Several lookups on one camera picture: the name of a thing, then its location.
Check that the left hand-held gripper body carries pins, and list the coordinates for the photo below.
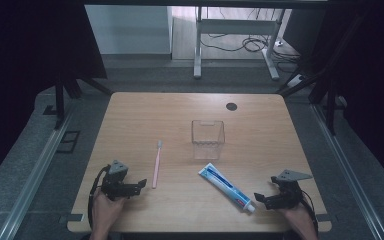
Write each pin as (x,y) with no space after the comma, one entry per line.
(115,181)

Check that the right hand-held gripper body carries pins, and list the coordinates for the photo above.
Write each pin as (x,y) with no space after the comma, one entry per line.
(288,190)

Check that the pink toothbrush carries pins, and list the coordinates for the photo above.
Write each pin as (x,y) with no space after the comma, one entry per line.
(156,166)

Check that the blue white toothpaste tube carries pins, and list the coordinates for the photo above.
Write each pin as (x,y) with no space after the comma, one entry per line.
(225,186)

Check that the clear plastic container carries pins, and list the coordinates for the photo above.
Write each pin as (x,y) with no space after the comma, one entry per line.
(208,140)

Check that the person's left hand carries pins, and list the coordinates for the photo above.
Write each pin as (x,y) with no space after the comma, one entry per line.
(105,210)

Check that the person's right hand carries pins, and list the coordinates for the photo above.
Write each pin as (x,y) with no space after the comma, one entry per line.
(298,220)

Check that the black metal stand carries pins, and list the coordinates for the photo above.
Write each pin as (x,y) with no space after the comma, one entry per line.
(330,106)
(59,100)

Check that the black round table grommet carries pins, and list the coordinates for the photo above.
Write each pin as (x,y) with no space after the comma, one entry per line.
(231,106)

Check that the white power strip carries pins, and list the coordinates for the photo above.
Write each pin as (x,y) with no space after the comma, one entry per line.
(296,80)

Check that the dark curtain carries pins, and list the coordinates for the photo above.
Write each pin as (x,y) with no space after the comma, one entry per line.
(23,66)
(373,83)

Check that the white cabinet panel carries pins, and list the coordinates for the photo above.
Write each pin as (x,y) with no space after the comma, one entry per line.
(128,30)

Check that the black overhead bar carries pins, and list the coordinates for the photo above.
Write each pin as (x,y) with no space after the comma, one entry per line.
(206,3)

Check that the aluminium floor rail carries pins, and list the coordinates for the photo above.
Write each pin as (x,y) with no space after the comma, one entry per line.
(346,173)
(36,173)

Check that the black rectangular floor frame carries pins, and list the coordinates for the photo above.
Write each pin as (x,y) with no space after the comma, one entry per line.
(68,141)

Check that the white desk frame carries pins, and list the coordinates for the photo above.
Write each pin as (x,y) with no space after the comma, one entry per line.
(236,26)

